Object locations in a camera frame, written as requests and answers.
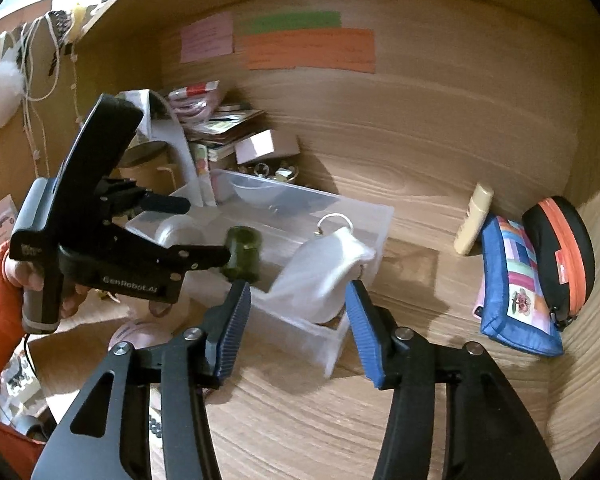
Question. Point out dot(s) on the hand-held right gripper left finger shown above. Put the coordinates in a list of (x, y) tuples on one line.
[(232, 335)]

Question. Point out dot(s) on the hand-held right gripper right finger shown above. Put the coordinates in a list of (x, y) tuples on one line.
[(365, 335)]

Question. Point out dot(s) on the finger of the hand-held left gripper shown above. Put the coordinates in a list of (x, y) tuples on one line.
[(167, 203), (200, 257)]

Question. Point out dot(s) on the dark green glass bottle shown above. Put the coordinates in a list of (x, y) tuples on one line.
[(242, 255)]

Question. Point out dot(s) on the clear plastic storage bin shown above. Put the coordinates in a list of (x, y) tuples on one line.
[(300, 330)]

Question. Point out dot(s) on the pink round compact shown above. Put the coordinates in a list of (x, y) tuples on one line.
[(132, 334)]

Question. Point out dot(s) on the wooden desktop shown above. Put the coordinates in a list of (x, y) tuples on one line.
[(290, 420)]

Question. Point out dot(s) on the person's left hand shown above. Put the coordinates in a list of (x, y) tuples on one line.
[(72, 300)]

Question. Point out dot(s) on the clear tape roll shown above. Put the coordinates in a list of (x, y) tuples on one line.
[(172, 230)]

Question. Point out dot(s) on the white curved stand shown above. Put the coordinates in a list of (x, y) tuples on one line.
[(180, 145)]

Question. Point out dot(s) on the white cloth pouch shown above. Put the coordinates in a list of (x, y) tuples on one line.
[(320, 270)]

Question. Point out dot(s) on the clear plastic bowl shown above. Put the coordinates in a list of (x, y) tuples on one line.
[(257, 192)]

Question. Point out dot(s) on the white label card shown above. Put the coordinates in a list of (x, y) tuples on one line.
[(0, 220)]

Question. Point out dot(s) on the stack of books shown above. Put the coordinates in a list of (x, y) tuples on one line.
[(225, 132)]

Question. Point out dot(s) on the white paper note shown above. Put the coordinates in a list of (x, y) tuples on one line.
[(135, 105)]

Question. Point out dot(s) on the red white packet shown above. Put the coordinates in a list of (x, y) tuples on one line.
[(195, 97)]

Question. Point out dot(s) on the small pink white box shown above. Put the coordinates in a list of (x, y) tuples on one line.
[(262, 145)]

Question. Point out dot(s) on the pile of small trinkets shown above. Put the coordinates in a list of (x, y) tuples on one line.
[(275, 170)]

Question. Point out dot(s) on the blue patchwork pouch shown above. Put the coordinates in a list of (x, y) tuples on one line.
[(515, 290)]

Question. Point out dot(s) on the cream squeeze tube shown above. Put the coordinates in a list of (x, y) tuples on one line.
[(472, 220)]

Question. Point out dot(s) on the pink paper note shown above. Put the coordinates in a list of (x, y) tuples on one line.
[(207, 37)]

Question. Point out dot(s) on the pale yellow plush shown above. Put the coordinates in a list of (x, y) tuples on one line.
[(79, 17)]

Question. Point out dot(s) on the black white printed cloth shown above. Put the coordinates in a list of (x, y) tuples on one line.
[(12, 385)]

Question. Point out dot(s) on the orange paper sheet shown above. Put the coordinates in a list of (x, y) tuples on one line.
[(310, 50)]

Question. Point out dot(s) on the black orange zip case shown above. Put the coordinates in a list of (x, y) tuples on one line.
[(555, 240)]

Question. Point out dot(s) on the green paper strip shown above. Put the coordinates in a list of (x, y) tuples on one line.
[(290, 22)]

